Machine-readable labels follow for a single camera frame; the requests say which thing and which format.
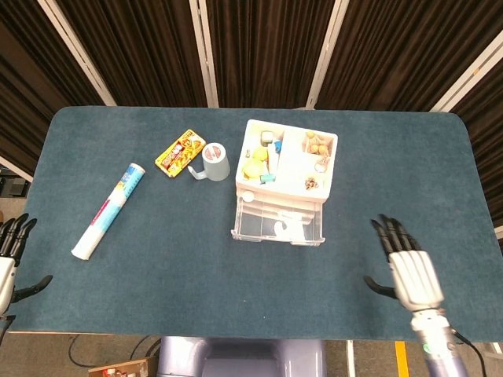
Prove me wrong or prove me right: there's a dark brown curtain panel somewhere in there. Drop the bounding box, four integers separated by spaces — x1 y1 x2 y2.
316 0 503 112
206 0 335 109
54 0 207 108
0 0 107 178

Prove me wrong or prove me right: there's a cardboard box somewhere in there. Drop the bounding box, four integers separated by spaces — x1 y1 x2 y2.
88 357 150 377

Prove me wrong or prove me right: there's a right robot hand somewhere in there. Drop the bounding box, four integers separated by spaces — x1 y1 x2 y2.
363 214 447 314

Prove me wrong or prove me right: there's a blue white wrapped roll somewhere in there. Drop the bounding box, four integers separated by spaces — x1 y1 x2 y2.
71 163 147 261

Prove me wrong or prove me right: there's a white drawer organizer box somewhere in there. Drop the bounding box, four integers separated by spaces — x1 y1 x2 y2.
234 119 339 205

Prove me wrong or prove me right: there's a yellow snack package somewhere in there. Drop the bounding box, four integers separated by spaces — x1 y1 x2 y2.
155 128 207 179

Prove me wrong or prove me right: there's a purple robot torso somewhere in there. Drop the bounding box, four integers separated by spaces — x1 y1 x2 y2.
156 336 327 377

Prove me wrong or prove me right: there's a black floor cable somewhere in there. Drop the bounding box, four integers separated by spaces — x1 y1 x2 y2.
68 333 163 367

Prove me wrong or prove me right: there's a yellow rubber duck toy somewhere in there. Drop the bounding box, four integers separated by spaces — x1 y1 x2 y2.
241 147 270 180

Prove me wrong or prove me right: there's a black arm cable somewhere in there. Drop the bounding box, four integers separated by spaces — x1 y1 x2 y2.
450 328 489 377

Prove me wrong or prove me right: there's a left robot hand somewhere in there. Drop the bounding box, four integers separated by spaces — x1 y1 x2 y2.
0 213 54 313

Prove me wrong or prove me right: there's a blue table cloth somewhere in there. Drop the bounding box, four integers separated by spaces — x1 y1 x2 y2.
7 105 503 342

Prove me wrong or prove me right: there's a white partition post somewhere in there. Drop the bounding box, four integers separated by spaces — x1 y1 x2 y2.
0 155 35 183
37 0 117 107
188 0 219 108
305 0 350 110
430 29 503 113

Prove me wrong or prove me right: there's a light blue plastic cup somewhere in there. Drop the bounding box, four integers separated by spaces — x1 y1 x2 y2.
187 141 231 182

